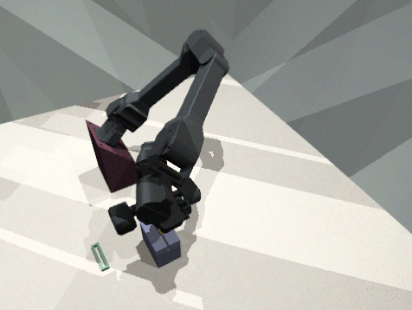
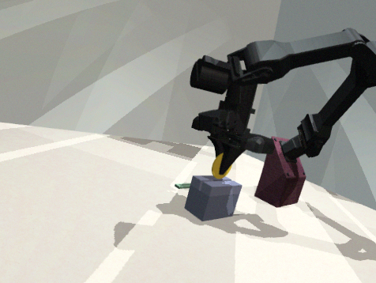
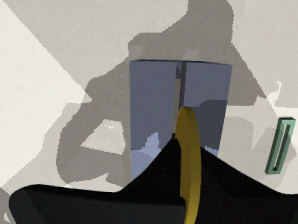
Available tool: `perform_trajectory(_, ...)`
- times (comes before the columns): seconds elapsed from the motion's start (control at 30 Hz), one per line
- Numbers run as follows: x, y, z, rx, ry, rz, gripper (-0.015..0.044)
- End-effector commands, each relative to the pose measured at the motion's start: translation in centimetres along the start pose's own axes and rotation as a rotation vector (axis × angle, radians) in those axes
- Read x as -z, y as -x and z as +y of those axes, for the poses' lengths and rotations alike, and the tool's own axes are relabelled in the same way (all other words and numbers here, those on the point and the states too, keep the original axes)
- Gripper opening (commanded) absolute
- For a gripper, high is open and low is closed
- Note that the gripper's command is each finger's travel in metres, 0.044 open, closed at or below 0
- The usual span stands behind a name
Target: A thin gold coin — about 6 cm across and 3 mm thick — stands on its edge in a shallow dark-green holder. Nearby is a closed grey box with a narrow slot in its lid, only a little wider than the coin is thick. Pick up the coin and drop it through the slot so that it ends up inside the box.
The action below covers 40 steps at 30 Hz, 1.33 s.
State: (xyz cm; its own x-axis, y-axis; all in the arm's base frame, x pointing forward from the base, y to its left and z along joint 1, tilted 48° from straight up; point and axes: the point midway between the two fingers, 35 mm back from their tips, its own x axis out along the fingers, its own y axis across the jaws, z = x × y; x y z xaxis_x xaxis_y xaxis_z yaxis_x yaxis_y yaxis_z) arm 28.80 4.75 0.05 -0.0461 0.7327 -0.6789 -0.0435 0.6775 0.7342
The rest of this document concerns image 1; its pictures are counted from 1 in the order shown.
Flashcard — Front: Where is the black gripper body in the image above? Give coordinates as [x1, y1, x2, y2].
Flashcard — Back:
[108, 178, 201, 236]

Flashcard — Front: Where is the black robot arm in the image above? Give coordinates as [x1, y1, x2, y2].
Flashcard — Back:
[93, 29, 229, 233]

